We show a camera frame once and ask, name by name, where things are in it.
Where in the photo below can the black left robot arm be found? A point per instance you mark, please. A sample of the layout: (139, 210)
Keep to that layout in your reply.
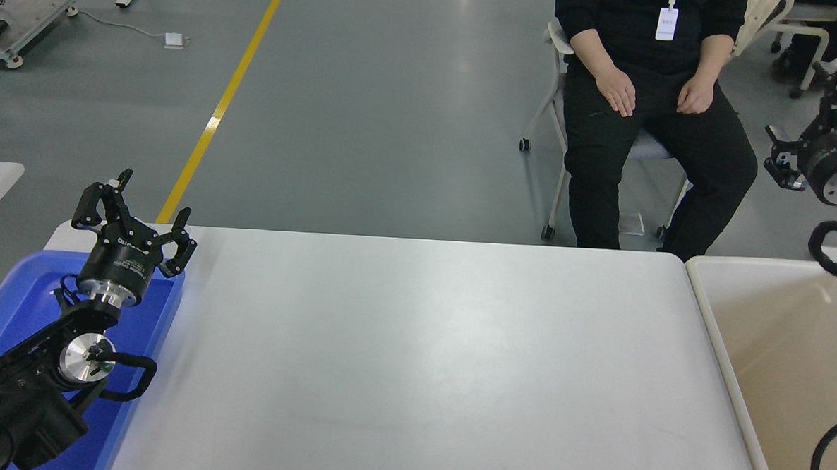
(23, 394)

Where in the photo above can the person's left hand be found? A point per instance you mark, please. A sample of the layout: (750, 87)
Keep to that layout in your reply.
(696, 95)

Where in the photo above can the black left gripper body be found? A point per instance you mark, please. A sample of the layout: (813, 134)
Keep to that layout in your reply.
(122, 261)

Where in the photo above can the person's right hand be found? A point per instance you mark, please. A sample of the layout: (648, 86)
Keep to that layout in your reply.
(617, 92)

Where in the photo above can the white floor power box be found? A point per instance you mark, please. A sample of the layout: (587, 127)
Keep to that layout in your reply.
(173, 40)

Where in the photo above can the seated person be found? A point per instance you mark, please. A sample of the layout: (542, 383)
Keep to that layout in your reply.
(648, 146)

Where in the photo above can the grey office chair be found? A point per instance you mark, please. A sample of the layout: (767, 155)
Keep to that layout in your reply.
(648, 147)

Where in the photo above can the large pale bin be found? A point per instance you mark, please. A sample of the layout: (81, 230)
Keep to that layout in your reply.
(780, 364)

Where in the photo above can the shiny grey floor plate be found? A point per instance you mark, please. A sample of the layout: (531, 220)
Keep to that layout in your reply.
(631, 223)

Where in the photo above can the grey wheeled platform cart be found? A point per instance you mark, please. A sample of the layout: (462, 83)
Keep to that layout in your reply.
(29, 13)

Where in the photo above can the white chair with cream back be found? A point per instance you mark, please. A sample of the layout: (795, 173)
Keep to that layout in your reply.
(756, 17)

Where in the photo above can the blue plastic tray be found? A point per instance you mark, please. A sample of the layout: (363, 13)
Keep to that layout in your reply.
(31, 296)

